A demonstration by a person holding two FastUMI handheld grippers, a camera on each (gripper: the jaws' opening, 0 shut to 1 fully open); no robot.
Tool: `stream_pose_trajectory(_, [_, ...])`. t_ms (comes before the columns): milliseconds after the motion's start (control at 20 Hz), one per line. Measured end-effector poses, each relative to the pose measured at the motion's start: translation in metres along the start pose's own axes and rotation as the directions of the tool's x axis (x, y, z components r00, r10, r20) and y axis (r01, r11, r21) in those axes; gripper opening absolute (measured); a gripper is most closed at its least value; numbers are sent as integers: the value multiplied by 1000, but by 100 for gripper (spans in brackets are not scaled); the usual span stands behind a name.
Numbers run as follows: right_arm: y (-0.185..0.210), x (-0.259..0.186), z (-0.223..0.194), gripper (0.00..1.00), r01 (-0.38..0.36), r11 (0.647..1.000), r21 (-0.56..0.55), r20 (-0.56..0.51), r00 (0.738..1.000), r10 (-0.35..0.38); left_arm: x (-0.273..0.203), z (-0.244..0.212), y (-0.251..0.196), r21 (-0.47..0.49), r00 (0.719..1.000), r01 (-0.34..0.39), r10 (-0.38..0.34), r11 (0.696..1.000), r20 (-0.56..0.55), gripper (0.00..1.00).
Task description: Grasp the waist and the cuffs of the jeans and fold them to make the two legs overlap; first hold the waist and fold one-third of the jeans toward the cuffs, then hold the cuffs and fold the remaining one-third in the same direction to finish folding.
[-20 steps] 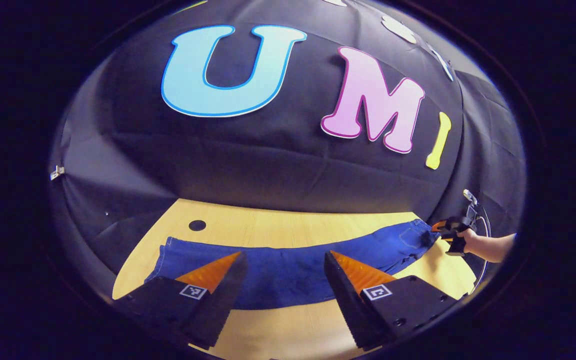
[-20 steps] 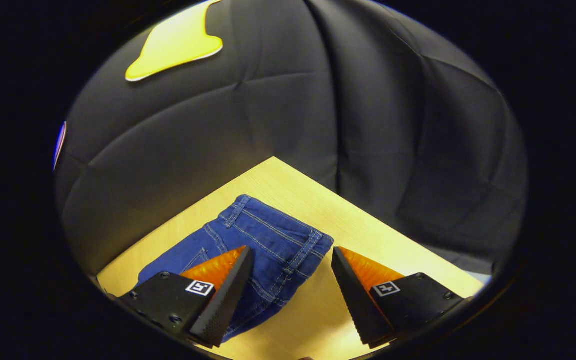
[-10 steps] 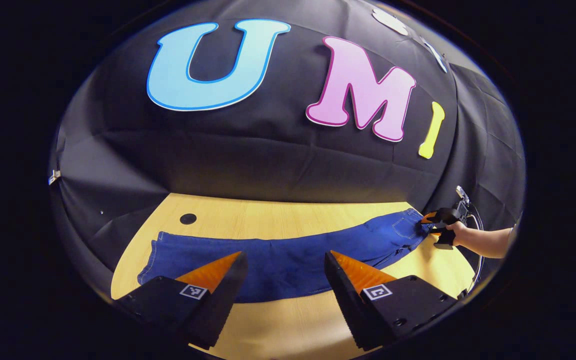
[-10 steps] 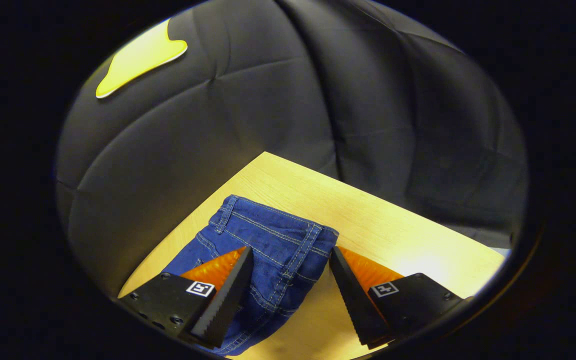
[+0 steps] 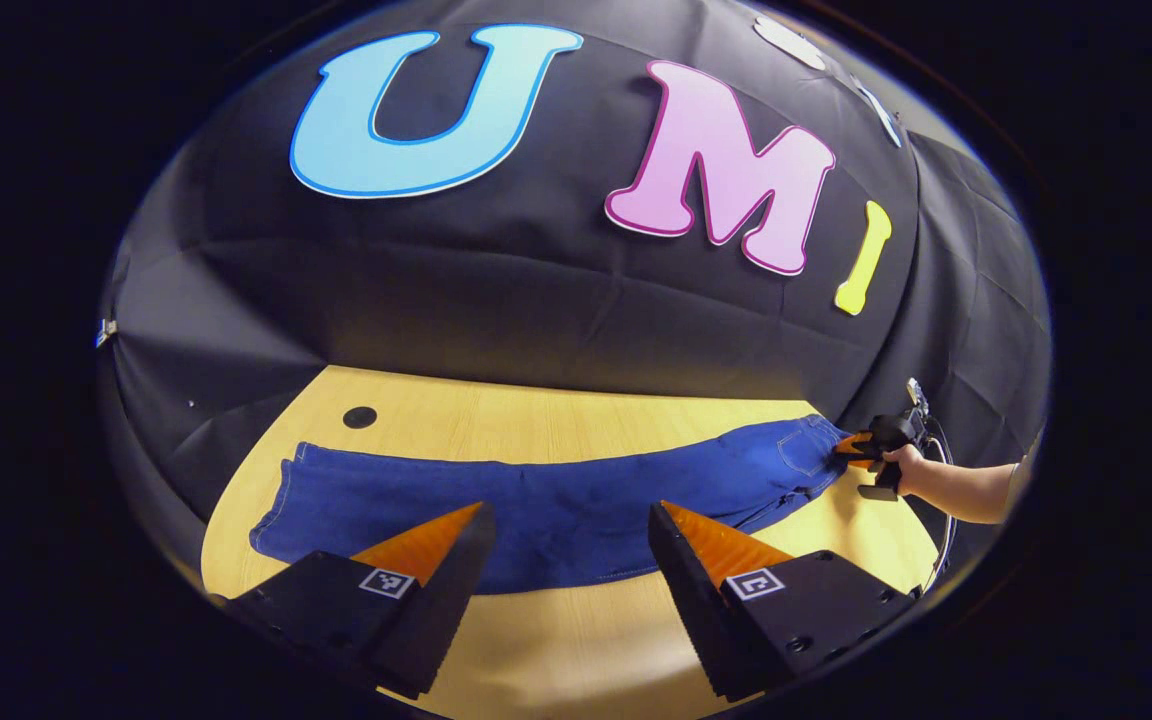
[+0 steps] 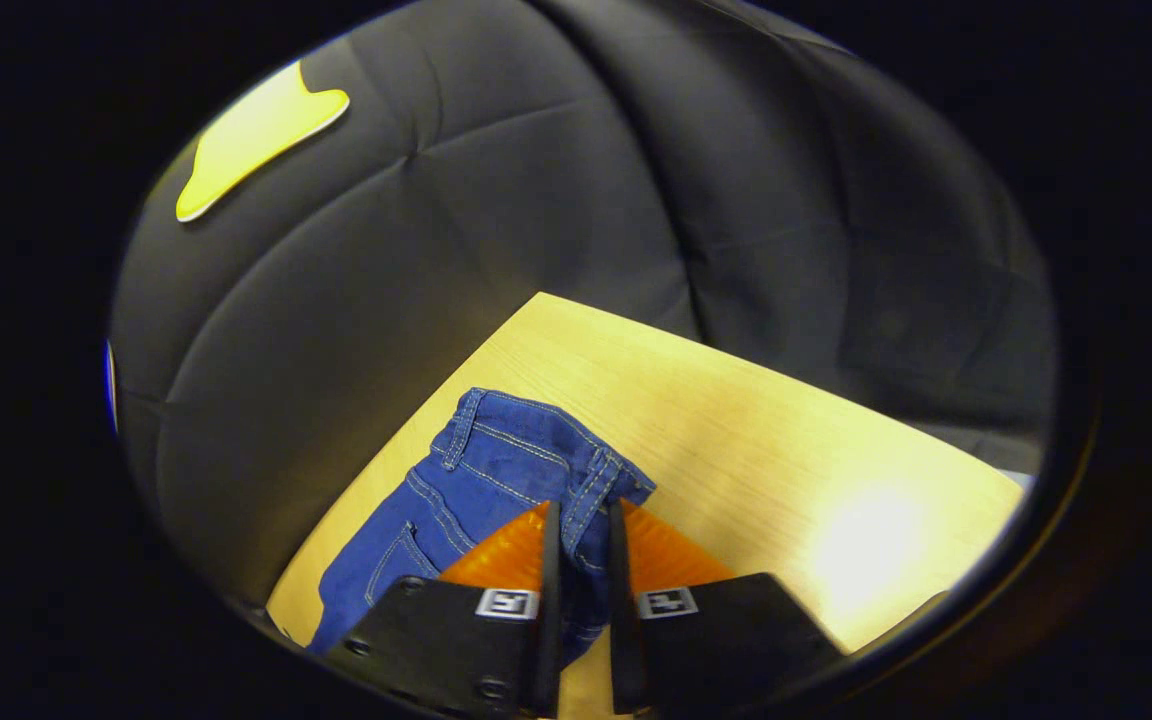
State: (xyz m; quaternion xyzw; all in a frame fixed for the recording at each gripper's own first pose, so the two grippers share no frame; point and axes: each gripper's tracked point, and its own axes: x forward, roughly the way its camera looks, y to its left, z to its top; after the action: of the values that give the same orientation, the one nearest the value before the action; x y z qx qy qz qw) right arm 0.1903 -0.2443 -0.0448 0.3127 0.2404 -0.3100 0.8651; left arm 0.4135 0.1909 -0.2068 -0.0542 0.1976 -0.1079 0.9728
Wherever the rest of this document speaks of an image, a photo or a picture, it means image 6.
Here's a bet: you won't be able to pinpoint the black backdrop cloth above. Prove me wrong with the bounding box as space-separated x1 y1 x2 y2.
108 0 1057 611

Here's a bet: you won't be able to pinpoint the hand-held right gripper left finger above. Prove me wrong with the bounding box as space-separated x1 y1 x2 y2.
328 500 564 719

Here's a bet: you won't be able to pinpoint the blue jeans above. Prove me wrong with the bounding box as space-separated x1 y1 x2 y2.
308 388 657 669

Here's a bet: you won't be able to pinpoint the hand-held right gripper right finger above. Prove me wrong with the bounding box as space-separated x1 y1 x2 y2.
608 498 845 716

